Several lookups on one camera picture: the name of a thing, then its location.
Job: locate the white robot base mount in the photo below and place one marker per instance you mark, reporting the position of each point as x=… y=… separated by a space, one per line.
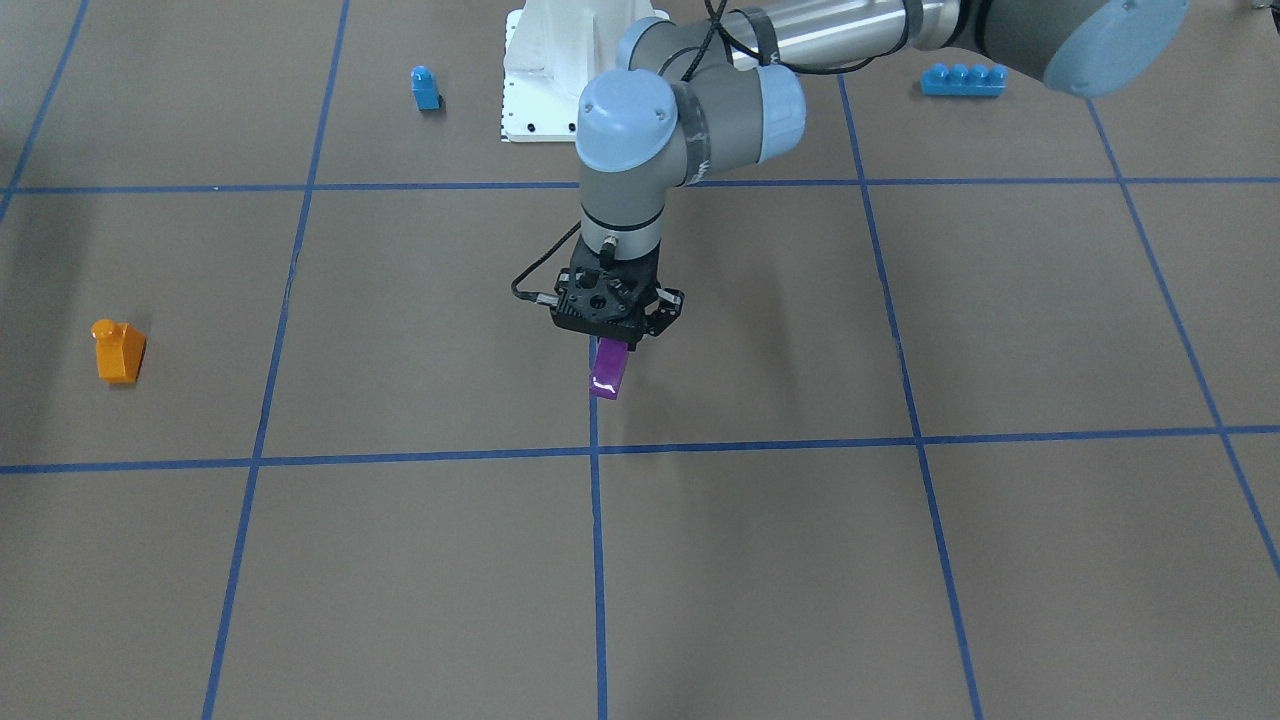
x=551 y=51

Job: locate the long blue brick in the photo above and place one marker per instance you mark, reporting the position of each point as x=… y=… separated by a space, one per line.
x=962 y=80

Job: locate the small blue block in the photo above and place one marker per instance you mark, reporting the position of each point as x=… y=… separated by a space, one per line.
x=424 y=89

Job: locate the purple trapezoid block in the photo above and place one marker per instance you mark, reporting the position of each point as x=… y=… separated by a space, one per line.
x=608 y=368

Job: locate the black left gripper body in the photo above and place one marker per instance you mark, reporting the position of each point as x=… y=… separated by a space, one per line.
x=667 y=309

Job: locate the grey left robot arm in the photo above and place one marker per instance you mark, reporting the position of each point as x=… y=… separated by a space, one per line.
x=688 y=101

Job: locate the orange trapezoid block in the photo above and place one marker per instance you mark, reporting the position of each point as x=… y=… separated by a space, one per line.
x=119 y=350

